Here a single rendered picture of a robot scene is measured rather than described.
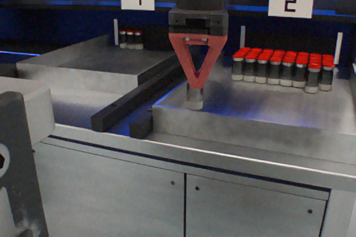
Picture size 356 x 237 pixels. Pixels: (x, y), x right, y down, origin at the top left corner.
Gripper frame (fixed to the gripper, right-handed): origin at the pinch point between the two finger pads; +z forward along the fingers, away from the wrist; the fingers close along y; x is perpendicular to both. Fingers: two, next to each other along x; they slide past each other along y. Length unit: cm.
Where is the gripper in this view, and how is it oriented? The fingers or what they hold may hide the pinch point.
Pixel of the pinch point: (196, 79)
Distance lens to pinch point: 45.6
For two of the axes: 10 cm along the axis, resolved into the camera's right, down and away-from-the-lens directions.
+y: 0.9, -3.7, 9.3
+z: -0.2, 9.3, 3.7
